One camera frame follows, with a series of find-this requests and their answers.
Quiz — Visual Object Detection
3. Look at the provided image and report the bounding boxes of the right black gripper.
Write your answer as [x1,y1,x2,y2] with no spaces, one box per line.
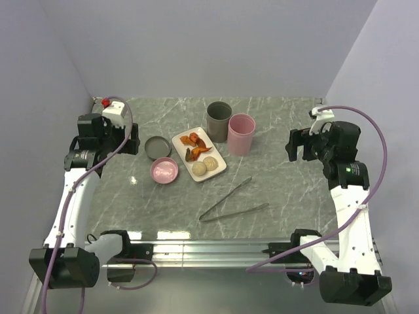
[285,122,335,162]

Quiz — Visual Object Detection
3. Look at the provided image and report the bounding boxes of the roasted chicken wing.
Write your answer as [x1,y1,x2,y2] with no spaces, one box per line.
[185,147,211,162]

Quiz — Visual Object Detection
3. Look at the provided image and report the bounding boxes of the steamed bun front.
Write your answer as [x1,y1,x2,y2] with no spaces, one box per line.
[192,161,207,177]

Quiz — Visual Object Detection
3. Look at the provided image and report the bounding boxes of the steamed bun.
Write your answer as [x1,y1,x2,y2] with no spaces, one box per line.
[203,156,219,171]
[192,161,207,177]

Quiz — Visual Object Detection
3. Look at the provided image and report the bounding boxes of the metal tongs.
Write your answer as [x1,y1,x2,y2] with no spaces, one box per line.
[198,177,270,224]

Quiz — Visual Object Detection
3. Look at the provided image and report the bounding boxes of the steamed bun back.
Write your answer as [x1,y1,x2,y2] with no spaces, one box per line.
[203,156,219,171]

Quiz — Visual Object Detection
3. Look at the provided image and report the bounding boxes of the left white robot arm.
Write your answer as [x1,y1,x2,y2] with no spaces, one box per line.
[29,113,139,289]

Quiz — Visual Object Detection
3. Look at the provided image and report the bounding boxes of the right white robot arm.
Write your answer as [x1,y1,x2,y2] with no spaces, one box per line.
[285,121,392,306]

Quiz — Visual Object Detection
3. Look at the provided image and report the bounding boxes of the grey round lid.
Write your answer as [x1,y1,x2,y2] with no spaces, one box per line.
[144,136,172,160]

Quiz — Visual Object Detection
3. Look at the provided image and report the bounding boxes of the pink cylindrical container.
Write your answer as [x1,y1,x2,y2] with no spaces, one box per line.
[227,114,256,156]

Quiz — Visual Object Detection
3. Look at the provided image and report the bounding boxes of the pink round lid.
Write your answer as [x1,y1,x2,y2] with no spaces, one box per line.
[151,157,179,184]

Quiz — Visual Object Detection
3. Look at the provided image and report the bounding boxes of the white rectangular plate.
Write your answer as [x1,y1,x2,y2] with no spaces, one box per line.
[171,127,227,183]

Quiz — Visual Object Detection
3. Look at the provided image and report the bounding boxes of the fried chicken piece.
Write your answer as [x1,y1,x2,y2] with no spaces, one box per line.
[180,132,206,148]

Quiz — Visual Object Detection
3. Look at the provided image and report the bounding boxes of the grey cylindrical container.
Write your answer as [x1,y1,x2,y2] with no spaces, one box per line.
[206,101,232,143]

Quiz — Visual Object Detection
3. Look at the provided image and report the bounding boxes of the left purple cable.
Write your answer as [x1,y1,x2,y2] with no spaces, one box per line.
[42,96,158,314]

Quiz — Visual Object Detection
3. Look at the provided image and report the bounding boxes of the purple cable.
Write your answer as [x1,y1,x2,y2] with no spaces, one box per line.
[42,96,158,314]
[246,105,388,290]

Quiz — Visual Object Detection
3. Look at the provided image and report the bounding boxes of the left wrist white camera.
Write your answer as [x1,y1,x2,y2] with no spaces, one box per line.
[101,99,127,128]

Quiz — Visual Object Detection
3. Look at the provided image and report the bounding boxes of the wrist white camera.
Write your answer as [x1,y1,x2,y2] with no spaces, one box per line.
[101,99,127,128]
[309,107,335,135]

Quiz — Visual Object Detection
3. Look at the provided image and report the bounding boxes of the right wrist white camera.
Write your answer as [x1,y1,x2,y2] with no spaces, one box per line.
[309,107,335,135]

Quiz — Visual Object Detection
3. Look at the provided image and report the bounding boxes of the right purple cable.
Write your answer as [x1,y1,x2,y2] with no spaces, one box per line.
[246,105,388,290]

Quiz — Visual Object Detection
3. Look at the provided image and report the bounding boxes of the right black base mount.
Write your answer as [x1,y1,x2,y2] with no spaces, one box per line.
[261,242,310,264]

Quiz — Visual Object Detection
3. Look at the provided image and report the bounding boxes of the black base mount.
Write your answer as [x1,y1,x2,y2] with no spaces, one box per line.
[261,242,310,264]
[126,243,154,264]

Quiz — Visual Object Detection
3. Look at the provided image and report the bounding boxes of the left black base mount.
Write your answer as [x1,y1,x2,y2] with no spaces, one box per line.
[126,243,154,264]

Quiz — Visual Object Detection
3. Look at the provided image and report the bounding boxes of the aluminium rail frame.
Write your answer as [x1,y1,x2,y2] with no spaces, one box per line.
[19,240,399,314]

